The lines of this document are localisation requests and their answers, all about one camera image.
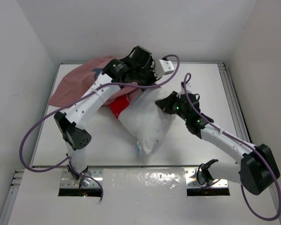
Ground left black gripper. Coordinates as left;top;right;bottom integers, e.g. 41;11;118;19
133;61;162;92

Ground white pillow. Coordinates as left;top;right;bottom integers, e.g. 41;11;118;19
118;88;176;154

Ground red patterned pillowcase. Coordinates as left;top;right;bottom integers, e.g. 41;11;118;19
48;56;141;118

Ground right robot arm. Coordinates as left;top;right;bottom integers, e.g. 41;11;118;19
155;91;280;195

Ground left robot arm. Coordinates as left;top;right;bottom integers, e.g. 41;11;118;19
54;46;156;180

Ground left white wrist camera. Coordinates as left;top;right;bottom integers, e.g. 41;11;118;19
155;59;175;79

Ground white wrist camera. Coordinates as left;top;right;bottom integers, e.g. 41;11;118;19
177;82;192;98
155;59;175;79

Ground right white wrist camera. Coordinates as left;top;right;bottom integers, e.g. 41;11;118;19
177;82;192;98

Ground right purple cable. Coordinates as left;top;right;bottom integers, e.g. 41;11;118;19
181;72;281;221

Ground purple cable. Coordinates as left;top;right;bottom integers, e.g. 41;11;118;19
181;72;281;221
19;54;180;202

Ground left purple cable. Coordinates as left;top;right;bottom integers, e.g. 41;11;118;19
19;54;180;202

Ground aluminium frame rail right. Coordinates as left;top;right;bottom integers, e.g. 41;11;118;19
217;63;251;142

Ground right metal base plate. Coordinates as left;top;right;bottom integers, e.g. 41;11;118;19
184;167;229;190

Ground metal base plate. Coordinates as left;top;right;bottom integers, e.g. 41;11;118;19
184;167;229;190
60;168;103;189

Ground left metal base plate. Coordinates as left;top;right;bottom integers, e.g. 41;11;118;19
60;168;103;189

